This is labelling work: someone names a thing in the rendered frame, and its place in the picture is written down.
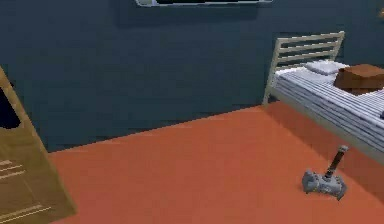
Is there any white slatted bed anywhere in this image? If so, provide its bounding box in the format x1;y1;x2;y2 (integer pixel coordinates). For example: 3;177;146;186
262;30;384;165

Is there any white pillow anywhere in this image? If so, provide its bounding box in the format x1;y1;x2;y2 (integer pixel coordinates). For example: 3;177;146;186
303;59;350;76

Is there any grey hammer shaped object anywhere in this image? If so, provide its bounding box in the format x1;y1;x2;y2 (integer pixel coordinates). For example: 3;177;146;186
301;144;350;202

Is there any brown box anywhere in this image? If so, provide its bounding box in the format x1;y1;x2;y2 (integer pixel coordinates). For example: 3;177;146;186
333;63;384;96

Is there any tan wooden cupboard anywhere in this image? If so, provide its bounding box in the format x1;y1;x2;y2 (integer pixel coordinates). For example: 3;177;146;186
0;65;78;224

